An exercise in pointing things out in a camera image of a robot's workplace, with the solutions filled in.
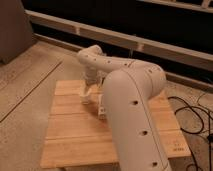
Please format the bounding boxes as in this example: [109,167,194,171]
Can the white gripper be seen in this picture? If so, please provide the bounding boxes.
[79,68,101,103]

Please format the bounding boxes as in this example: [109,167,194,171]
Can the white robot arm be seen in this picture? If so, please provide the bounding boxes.
[77,45,172,171]

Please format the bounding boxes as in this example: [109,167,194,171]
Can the white rectangular box object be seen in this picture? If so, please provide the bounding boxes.
[98,94,106,119]

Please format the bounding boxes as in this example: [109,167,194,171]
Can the wooden board table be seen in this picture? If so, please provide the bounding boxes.
[40,80,191,169]

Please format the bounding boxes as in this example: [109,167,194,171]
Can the brown sofa corner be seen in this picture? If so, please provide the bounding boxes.
[0,0,36,64]

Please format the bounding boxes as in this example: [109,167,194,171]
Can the black cables on floor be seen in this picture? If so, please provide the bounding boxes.
[167,91,213,171]

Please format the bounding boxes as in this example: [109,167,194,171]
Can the white window frame rail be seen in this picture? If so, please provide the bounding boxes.
[26,10,213,72]

